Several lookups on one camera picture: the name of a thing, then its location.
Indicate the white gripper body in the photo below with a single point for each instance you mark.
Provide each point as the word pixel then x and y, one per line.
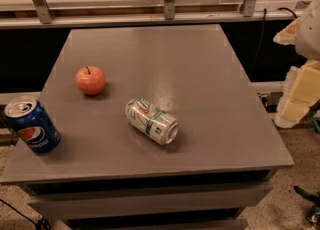
pixel 310 35

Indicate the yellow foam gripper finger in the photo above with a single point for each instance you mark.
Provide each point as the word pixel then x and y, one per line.
pixel 287 36
pixel 301 91

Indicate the white green 7up can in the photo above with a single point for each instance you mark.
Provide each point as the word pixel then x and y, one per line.
pixel 152 121

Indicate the blue pepsi can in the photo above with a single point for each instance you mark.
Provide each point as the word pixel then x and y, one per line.
pixel 28 118

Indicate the grey drawer cabinet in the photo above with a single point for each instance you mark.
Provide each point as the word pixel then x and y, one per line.
pixel 105 173

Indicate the red apple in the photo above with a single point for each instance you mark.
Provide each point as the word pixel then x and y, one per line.
pixel 90 80

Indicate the metal rail shelf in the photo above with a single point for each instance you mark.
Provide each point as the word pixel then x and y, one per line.
pixel 67 15

